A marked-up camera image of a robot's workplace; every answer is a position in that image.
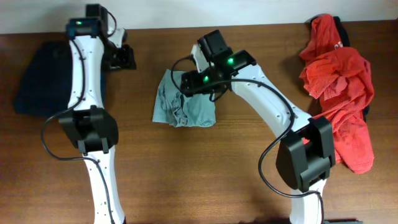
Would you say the light blue t-shirt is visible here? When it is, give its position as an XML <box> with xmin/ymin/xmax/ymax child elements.
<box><xmin>152</xmin><ymin>70</ymin><xmax>216</xmax><ymax>128</ymax></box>

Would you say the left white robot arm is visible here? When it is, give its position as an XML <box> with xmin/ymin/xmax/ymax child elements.
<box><xmin>58</xmin><ymin>4</ymin><xmax>136</xmax><ymax>224</ymax></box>

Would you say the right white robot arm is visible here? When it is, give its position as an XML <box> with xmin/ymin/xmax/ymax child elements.
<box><xmin>180</xmin><ymin>30</ymin><xmax>336</xmax><ymax>223</ymax></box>

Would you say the folded navy blue garment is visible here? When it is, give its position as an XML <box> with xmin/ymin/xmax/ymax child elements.
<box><xmin>12</xmin><ymin>40</ymin><xmax>107</xmax><ymax>119</ymax></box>

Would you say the red t-shirt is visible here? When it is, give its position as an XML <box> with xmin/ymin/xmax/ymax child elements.
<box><xmin>299</xmin><ymin>14</ymin><xmax>375</xmax><ymax>174</ymax></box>

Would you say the black garment under red shirt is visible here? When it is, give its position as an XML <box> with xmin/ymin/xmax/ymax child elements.
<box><xmin>333</xmin><ymin>16</ymin><xmax>370</xmax><ymax>122</ymax></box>

